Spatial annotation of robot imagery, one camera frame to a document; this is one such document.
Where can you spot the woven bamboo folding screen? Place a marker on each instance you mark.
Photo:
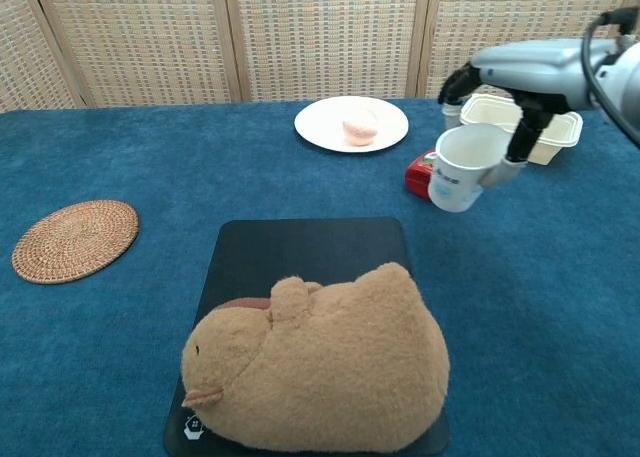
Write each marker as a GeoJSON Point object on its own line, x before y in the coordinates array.
{"type": "Point", "coordinates": [325, 37]}

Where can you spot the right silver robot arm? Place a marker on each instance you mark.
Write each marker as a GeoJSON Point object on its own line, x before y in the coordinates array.
{"type": "Point", "coordinates": [625, 72]}

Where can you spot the pink toy peach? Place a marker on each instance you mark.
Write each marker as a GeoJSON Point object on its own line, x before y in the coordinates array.
{"type": "Point", "coordinates": [357, 133]}

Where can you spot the white round plate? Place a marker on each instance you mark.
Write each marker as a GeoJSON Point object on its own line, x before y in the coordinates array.
{"type": "Point", "coordinates": [320, 127]}

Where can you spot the woven rattan coaster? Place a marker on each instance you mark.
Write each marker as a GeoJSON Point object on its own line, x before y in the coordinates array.
{"type": "Point", "coordinates": [75, 241]}

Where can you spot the red ketchup bottle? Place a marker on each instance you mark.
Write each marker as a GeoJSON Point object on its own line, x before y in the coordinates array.
{"type": "Point", "coordinates": [417, 177]}

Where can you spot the cream plastic food container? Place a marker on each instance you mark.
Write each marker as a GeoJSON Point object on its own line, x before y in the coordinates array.
{"type": "Point", "coordinates": [555, 142]}

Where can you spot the blue table cloth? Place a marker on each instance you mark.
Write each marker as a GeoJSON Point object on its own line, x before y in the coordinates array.
{"type": "Point", "coordinates": [125, 352]}

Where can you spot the brown capybara plush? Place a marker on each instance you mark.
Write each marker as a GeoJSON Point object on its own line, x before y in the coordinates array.
{"type": "Point", "coordinates": [340, 367]}

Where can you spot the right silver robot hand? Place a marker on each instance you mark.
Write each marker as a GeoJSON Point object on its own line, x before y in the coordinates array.
{"type": "Point", "coordinates": [540, 67]}

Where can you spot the white paper cup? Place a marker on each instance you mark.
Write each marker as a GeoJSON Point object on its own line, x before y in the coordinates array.
{"type": "Point", "coordinates": [457, 177]}

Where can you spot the black rectangular mat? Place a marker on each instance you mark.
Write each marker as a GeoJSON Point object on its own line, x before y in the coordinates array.
{"type": "Point", "coordinates": [300, 247]}

